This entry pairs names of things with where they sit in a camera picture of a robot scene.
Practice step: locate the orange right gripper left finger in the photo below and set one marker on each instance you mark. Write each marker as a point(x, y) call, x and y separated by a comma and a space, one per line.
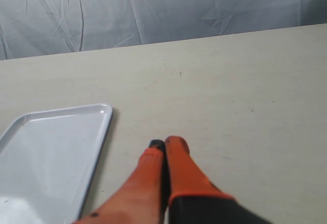
point(143, 197)

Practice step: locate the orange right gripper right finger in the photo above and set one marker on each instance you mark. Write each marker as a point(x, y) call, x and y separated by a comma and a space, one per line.
point(194, 198)

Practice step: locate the white rectangular plastic tray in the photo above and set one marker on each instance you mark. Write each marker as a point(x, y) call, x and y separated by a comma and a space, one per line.
point(48, 159)

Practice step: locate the grey wrinkled backdrop curtain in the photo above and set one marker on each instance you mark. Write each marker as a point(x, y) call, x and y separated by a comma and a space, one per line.
point(45, 27)

